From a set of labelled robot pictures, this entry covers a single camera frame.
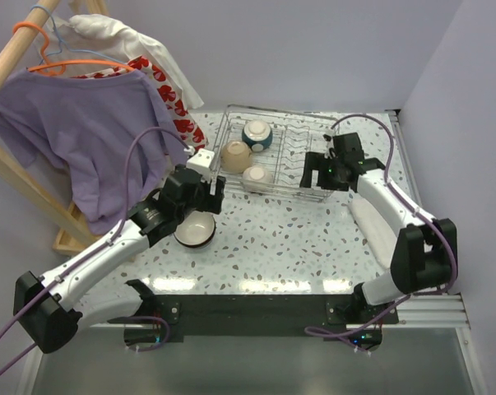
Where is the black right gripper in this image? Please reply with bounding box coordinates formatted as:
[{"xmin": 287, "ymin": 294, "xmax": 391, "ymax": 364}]
[{"xmin": 300, "ymin": 151, "xmax": 349, "ymax": 193}]

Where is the dark teal glazed bowl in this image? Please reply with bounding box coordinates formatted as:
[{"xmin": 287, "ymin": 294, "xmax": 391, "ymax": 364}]
[{"xmin": 174, "ymin": 211, "xmax": 216, "ymax": 249}]

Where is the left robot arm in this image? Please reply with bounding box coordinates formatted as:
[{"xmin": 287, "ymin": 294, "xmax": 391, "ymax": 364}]
[{"xmin": 13, "ymin": 165, "xmax": 226, "ymax": 354}]

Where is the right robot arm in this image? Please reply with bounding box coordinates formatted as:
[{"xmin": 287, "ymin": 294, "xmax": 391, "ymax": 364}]
[{"xmin": 299, "ymin": 132, "xmax": 457, "ymax": 323}]

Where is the wooden clothes rack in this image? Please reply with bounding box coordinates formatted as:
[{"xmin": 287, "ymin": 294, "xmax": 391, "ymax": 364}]
[{"xmin": 0, "ymin": 1, "xmax": 98, "ymax": 256}]

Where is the beige ceramic bowl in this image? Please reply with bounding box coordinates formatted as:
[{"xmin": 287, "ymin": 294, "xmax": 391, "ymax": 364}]
[{"xmin": 220, "ymin": 141, "xmax": 253, "ymax": 174}]

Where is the small white bowl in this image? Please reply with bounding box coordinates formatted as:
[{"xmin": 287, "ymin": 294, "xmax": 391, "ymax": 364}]
[{"xmin": 241, "ymin": 165, "xmax": 273, "ymax": 193}]

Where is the red floral white cloth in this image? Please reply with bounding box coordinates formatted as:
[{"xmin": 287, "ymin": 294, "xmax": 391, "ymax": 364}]
[{"xmin": 65, "ymin": 56, "xmax": 206, "ymax": 164}]

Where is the teal white patterned bowl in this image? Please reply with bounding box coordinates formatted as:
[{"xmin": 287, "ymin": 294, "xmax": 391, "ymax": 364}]
[{"xmin": 241, "ymin": 120, "xmax": 273, "ymax": 152}]

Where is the folded white towel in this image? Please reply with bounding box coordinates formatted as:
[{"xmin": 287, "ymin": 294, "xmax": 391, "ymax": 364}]
[{"xmin": 349, "ymin": 197, "xmax": 396, "ymax": 270}]

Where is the purple t-shirt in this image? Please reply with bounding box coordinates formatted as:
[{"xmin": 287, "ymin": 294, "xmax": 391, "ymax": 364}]
[{"xmin": 0, "ymin": 71, "xmax": 188, "ymax": 235}]

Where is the white cloth garment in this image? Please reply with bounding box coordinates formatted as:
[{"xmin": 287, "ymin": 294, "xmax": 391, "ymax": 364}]
[{"xmin": 57, "ymin": 14, "xmax": 204, "ymax": 109}]

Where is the orange clothes hanger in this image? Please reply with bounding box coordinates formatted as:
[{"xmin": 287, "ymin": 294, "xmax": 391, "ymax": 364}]
[{"xmin": 12, "ymin": 21, "xmax": 134, "ymax": 75}]

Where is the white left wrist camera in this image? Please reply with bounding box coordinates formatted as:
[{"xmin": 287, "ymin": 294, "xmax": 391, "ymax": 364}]
[{"xmin": 186, "ymin": 148, "xmax": 216, "ymax": 178}]

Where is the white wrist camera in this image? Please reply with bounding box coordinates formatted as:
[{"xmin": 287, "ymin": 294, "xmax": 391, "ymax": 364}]
[
  {"xmin": 322, "ymin": 130, "xmax": 337, "ymax": 149},
  {"xmin": 186, "ymin": 148, "xmax": 216, "ymax": 178}
]

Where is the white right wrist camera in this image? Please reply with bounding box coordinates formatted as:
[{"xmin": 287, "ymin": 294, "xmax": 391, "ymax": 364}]
[{"xmin": 322, "ymin": 130, "xmax": 337, "ymax": 149}]

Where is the metal wire dish rack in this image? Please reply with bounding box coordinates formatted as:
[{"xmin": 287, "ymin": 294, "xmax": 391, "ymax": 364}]
[{"xmin": 212, "ymin": 105, "xmax": 336, "ymax": 202}]

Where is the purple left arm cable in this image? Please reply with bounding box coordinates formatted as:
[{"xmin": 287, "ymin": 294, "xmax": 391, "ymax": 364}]
[{"xmin": 0, "ymin": 126, "xmax": 193, "ymax": 371}]

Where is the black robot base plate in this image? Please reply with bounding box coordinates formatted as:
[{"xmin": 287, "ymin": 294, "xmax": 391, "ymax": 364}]
[{"xmin": 106, "ymin": 279, "xmax": 401, "ymax": 351}]

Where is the aluminium frame rail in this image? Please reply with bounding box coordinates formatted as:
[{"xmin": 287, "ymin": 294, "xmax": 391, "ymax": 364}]
[{"xmin": 396, "ymin": 295, "xmax": 470, "ymax": 328}]

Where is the blue wire hanger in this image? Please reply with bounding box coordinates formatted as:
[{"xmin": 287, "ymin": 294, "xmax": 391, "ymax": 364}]
[{"xmin": 30, "ymin": 5, "xmax": 120, "ymax": 63}]

